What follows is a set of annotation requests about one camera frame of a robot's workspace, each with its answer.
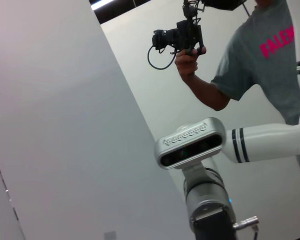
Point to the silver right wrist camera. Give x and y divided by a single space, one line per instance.
190 140

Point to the ceiling light strip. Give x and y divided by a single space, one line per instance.
102 4

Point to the person's bare forearm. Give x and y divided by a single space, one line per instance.
205 92

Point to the person in grey T-shirt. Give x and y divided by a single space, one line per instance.
265 75

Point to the white and silver right robot arm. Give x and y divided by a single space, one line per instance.
265 140

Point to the black video camera rig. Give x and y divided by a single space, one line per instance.
185 35

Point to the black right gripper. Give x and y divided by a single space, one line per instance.
215 227

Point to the person's hand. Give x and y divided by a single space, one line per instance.
186 63

